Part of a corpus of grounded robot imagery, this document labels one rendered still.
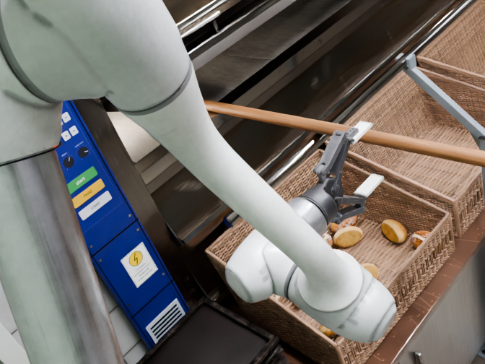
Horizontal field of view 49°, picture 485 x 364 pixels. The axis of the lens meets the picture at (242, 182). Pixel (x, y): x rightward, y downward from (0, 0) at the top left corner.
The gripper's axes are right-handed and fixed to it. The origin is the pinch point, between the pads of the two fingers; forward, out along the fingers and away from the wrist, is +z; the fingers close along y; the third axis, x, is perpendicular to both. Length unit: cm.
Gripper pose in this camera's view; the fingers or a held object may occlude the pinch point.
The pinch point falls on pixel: (369, 153)
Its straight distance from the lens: 114.9
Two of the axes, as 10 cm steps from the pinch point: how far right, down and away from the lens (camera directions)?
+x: 6.8, 2.2, -7.0
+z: 6.6, -5.9, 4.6
